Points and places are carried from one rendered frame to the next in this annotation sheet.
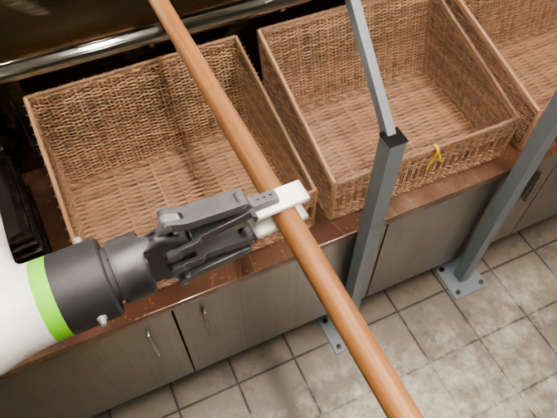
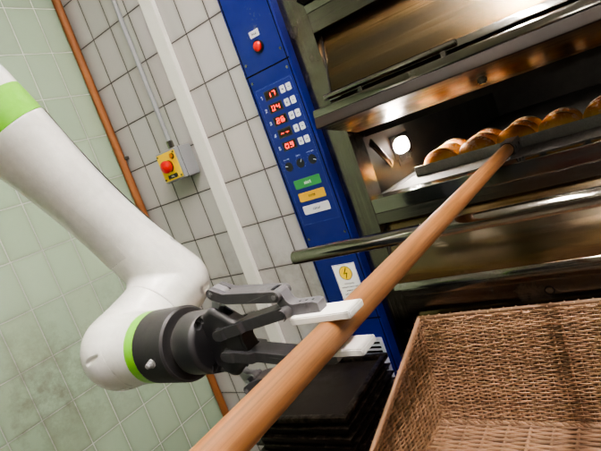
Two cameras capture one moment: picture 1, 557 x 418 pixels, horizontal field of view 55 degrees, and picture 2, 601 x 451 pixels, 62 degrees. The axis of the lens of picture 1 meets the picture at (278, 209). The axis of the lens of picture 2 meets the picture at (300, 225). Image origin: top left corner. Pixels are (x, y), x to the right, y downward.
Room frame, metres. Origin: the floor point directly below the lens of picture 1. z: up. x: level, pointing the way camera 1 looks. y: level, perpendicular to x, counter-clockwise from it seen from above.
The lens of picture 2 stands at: (0.15, -0.42, 1.37)
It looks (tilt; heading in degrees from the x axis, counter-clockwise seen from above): 8 degrees down; 62
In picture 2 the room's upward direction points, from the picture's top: 20 degrees counter-clockwise
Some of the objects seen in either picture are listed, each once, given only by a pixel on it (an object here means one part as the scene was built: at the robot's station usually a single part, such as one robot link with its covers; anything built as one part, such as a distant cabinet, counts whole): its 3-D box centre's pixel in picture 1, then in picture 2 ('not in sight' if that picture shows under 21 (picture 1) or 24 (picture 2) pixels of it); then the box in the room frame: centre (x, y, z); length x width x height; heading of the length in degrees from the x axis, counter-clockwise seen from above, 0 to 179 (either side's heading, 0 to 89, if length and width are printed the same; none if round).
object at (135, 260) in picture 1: (153, 258); (220, 339); (0.30, 0.14, 1.20); 0.09 x 0.07 x 0.08; 116
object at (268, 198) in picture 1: (256, 198); (298, 298); (0.36, 0.02, 1.23); 0.05 x 0.01 x 0.03; 116
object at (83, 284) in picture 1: (88, 280); (181, 342); (0.27, 0.21, 1.20); 0.12 x 0.06 x 0.09; 26
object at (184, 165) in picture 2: not in sight; (177, 164); (0.67, 1.18, 1.46); 0.10 x 0.07 x 0.10; 115
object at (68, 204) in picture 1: (174, 163); (526, 417); (0.85, 0.26, 0.72); 0.56 x 0.49 x 0.28; 116
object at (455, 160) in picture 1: (383, 94); not in sight; (1.09, -0.29, 0.72); 0.56 x 0.49 x 0.28; 114
